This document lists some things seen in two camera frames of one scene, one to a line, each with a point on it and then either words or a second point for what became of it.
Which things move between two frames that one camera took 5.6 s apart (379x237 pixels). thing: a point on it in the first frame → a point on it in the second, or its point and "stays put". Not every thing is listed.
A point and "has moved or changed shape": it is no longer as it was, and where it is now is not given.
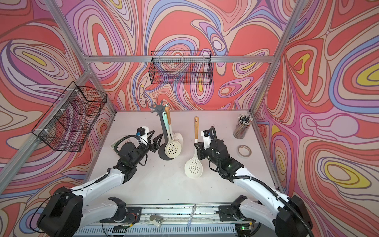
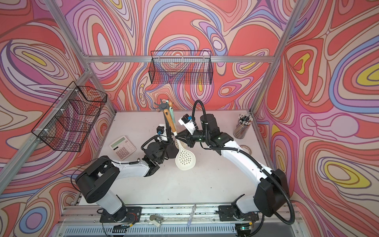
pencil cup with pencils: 243,126 stays put
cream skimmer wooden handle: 193,167 → 185,158
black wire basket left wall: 66,124 stays put
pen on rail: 189,220 stays put
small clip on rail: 156,219 stays put
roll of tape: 245,151 stays put
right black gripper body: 208,154 → 199,136
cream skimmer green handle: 172,149 has moved or changed shape
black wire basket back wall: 183,67 stays put
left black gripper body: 151,148 → 169,143
